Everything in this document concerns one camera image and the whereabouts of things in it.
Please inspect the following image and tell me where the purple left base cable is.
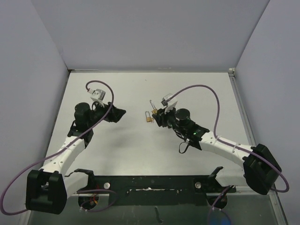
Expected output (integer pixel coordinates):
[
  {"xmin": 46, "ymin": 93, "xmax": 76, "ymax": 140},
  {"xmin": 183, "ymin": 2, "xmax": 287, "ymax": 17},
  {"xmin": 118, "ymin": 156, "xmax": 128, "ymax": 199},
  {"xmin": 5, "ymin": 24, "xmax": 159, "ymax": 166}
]
[{"xmin": 76, "ymin": 188, "xmax": 117, "ymax": 213}]

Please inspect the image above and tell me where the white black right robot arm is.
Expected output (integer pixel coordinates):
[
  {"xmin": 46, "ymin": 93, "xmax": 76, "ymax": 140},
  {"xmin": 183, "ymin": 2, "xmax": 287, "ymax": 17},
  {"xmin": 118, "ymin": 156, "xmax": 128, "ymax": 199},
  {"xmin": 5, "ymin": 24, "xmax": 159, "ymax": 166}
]
[{"xmin": 152, "ymin": 108, "xmax": 282, "ymax": 195}]

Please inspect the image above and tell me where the brass long-shackle padlock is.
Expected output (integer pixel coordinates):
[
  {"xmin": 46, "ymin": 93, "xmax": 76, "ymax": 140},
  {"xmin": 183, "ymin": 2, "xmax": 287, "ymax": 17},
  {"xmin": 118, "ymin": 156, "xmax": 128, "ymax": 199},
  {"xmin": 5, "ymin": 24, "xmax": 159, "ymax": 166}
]
[
  {"xmin": 150, "ymin": 100, "xmax": 158, "ymax": 115},
  {"xmin": 145, "ymin": 111, "xmax": 153, "ymax": 123}
]

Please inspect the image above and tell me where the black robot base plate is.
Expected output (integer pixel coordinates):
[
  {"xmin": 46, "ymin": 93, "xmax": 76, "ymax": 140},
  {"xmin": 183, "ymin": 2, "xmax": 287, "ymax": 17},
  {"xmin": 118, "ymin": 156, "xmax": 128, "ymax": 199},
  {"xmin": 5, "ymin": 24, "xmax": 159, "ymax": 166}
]
[{"xmin": 77, "ymin": 167, "xmax": 236, "ymax": 210}]

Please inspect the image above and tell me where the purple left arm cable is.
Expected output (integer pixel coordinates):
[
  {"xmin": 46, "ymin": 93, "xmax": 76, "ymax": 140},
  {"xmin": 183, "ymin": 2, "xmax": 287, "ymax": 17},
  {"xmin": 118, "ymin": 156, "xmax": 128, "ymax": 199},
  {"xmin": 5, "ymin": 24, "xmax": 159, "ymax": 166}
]
[{"xmin": 0, "ymin": 80, "xmax": 115, "ymax": 215}]

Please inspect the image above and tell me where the aluminium table edge rail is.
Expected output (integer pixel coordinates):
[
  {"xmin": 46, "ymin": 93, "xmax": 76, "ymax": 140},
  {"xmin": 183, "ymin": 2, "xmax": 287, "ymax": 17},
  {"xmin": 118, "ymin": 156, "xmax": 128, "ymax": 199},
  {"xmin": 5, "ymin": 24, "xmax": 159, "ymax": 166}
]
[{"xmin": 228, "ymin": 67, "xmax": 288, "ymax": 225}]

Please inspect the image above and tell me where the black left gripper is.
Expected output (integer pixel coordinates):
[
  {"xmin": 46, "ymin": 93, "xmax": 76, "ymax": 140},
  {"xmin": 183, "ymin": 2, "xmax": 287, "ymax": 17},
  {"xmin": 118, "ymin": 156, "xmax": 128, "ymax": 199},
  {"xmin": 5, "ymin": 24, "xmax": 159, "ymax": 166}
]
[{"xmin": 87, "ymin": 99, "xmax": 125, "ymax": 128}]

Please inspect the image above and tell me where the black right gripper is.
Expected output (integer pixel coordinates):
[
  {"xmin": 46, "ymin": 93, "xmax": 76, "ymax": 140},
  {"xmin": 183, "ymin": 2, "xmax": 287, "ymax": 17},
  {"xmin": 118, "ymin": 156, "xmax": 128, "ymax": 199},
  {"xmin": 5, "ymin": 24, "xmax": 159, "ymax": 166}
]
[{"xmin": 153, "ymin": 104, "xmax": 186, "ymax": 136}]

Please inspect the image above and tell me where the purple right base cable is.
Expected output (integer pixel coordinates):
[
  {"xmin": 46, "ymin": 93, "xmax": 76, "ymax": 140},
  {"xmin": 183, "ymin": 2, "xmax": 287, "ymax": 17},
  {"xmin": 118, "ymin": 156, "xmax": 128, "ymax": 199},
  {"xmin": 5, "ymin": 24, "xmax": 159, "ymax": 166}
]
[{"xmin": 207, "ymin": 186, "xmax": 233, "ymax": 225}]

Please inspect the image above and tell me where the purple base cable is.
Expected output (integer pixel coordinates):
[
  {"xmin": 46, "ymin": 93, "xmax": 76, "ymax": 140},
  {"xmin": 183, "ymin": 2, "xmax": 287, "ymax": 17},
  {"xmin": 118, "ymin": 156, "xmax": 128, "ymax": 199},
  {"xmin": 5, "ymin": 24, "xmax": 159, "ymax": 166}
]
[
  {"xmin": 76, "ymin": 188, "xmax": 117, "ymax": 213},
  {"xmin": 207, "ymin": 186, "xmax": 233, "ymax": 225}
]

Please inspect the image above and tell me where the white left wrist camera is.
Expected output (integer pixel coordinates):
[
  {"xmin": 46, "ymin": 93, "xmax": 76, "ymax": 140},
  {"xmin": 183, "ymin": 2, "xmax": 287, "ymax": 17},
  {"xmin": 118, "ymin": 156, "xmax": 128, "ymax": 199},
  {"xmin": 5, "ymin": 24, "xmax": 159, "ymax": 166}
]
[{"xmin": 88, "ymin": 89, "xmax": 106, "ymax": 107}]

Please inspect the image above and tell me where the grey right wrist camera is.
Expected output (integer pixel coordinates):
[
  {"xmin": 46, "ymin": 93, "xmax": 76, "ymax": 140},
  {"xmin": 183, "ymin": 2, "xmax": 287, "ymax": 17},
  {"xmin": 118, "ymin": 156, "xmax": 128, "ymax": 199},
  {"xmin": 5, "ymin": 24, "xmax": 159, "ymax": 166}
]
[{"xmin": 161, "ymin": 93, "xmax": 178, "ymax": 114}]

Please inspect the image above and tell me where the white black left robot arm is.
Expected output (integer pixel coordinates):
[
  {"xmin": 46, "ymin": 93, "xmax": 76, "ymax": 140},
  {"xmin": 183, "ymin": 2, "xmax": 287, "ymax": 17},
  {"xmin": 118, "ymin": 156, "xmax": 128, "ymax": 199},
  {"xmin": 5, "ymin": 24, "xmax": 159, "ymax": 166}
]
[{"xmin": 25, "ymin": 102, "xmax": 126, "ymax": 214}]

